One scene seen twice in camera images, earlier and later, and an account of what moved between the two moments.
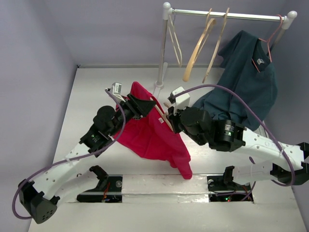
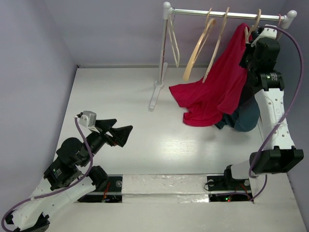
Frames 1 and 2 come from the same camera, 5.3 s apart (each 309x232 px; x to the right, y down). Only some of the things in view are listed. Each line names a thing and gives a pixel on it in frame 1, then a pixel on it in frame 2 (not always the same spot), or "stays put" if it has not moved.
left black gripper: x=143 y=107 → x=120 y=134
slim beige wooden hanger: x=217 y=45 stays put
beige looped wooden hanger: x=164 y=115 → x=254 y=27
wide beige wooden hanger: x=210 y=22 stays put
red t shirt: x=151 y=137 → x=205 y=103
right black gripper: x=174 y=121 → x=245 y=61
